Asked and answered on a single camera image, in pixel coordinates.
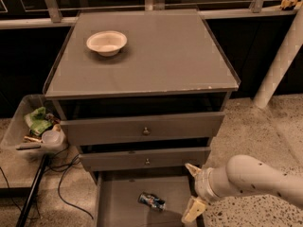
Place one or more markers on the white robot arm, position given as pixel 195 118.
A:
pixel 241 176

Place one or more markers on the grey middle drawer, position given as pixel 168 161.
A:
pixel 136 159

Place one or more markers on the brass top drawer knob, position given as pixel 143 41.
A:
pixel 146 131

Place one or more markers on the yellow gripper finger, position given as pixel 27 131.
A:
pixel 193 170
pixel 195 207

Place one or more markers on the clear plastic cup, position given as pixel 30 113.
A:
pixel 51 137

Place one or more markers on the clear plastic bin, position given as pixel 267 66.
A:
pixel 21 140

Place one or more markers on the metal railing frame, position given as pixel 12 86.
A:
pixel 49 13

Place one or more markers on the green chip bag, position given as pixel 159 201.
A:
pixel 37 121

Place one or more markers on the yellow object on ledge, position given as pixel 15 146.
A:
pixel 289 4

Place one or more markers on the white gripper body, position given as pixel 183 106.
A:
pixel 202 183

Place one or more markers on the crushed redbull can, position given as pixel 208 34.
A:
pixel 152 201

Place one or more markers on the grey drawer cabinet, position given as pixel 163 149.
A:
pixel 171 64

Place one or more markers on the brass drawer knob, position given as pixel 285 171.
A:
pixel 147 162
pixel 146 131

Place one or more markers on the white slanted pillar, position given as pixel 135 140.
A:
pixel 285 55

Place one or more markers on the grey top drawer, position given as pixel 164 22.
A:
pixel 113 130

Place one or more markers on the black floor bar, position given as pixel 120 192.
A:
pixel 33 190

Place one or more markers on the grey open bottom drawer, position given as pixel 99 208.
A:
pixel 119 192

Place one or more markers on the white paper bowl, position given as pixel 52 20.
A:
pixel 107 43

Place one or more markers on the brass middle drawer knob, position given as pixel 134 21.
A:
pixel 147 162

